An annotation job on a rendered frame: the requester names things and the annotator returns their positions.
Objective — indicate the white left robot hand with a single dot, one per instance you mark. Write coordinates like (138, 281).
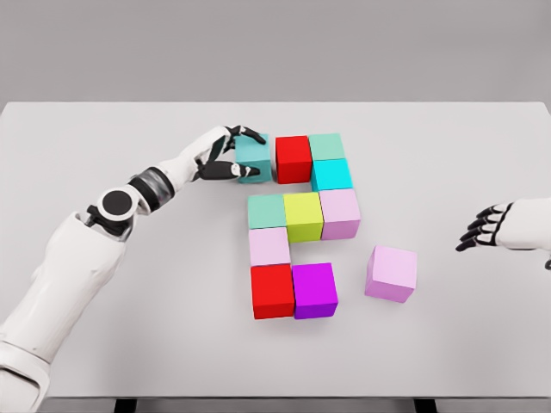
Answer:
(206, 148)

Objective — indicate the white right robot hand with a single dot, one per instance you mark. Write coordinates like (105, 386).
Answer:
(514, 226)

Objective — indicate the teal cube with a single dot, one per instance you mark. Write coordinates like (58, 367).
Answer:
(255, 158)

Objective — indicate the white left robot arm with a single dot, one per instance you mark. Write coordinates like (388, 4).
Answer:
(77, 241)

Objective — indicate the mint green cube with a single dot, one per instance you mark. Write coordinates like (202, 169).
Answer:
(326, 146)
(266, 211)

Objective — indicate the red cube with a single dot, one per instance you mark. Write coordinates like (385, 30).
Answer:
(272, 290)
(293, 157)

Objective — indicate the pale pink cube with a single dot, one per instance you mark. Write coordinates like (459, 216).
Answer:
(391, 272)
(340, 213)
(269, 246)

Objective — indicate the yellow-green cube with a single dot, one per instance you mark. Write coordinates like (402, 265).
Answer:
(303, 215)

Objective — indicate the cyan cube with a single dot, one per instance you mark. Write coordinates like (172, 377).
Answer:
(331, 174)

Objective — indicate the purple cube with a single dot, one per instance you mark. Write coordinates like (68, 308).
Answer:
(314, 289)

